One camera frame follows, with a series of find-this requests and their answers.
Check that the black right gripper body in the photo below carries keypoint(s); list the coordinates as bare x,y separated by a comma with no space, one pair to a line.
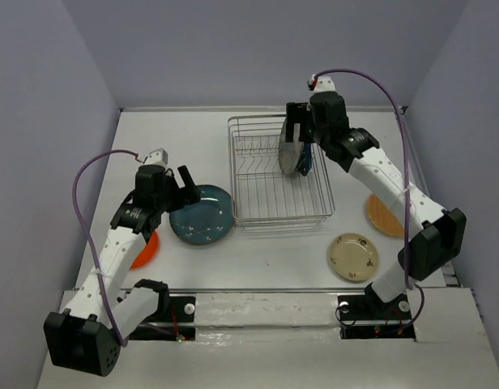
317,132

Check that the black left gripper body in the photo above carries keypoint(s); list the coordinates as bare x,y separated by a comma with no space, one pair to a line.
172,197

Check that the teal blossom round plate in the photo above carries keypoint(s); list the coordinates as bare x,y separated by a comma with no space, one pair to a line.
207,221

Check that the grey deer pattern plate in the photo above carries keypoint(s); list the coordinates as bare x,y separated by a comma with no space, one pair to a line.
289,153

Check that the dark blue leaf plate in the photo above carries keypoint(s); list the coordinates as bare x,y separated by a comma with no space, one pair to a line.
304,164

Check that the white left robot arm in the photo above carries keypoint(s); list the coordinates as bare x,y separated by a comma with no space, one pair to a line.
89,333

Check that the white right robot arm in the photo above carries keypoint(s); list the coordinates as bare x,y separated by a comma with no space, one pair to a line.
433,234

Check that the orange plate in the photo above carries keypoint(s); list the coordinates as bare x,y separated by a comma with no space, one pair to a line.
148,253

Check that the woven tan round plate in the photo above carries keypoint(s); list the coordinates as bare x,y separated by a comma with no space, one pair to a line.
382,218

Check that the cream floral plate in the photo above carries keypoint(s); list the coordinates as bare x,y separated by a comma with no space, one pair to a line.
353,257

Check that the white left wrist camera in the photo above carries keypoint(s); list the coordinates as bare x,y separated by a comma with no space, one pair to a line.
157,157

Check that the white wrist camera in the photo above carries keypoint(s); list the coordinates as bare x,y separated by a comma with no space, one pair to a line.
319,84
157,157

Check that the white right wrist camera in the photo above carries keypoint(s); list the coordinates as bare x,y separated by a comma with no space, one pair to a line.
319,84

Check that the wire metal dish rack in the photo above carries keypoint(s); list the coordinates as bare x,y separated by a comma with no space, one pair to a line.
262,196

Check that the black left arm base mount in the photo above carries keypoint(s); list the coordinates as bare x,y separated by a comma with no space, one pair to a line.
176,324

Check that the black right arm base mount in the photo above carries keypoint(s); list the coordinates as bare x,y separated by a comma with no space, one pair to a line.
366,317

